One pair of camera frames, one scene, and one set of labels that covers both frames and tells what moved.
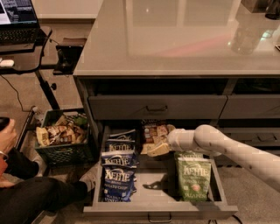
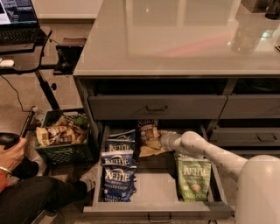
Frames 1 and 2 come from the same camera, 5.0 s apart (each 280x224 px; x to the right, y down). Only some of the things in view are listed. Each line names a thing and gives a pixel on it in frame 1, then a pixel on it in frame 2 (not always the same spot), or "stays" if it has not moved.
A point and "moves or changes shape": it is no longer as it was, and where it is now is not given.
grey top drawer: x=164 y=108 stays
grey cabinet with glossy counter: x=185 y=63 stays
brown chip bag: x=154 y=131 moves or changes shape
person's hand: x=8 y=136 -> x=10 y=157
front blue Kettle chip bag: x=118 y=185 stays
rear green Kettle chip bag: x=188 y=155 stays
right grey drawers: x=252 y=121 stays
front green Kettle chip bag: x=194 y=178 stays
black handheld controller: x=3 y=122 -> x=9 y=139
